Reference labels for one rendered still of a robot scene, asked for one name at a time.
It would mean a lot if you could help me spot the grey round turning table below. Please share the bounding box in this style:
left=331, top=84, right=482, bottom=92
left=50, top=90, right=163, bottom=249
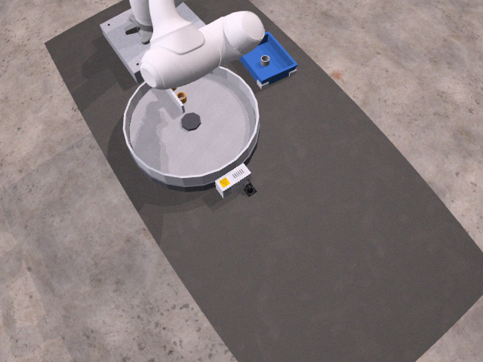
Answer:
left=123, top=66, right=260, bottom=198

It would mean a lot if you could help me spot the grey metal bushing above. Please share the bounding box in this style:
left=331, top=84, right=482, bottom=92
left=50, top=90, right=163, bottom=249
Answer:
left=260, top=55, right=270, bottom=66

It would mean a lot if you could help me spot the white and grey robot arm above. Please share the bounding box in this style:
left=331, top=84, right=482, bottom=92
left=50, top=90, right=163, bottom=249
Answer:
left=124, top=0, right=265, bottom=90

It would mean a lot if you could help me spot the blue plastic crate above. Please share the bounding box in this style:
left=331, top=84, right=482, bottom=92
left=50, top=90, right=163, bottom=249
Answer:
left=238, top=32, right=298, bottom=89

